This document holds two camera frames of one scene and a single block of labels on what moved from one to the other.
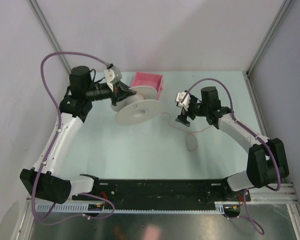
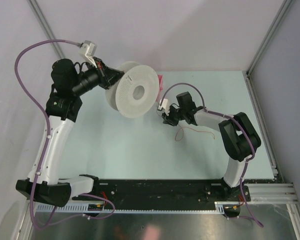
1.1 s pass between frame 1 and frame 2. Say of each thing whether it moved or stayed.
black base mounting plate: stayed
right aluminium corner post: stayed
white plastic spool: moved
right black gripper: moved
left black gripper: moved
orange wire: moved
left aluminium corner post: stayed
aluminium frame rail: stayed
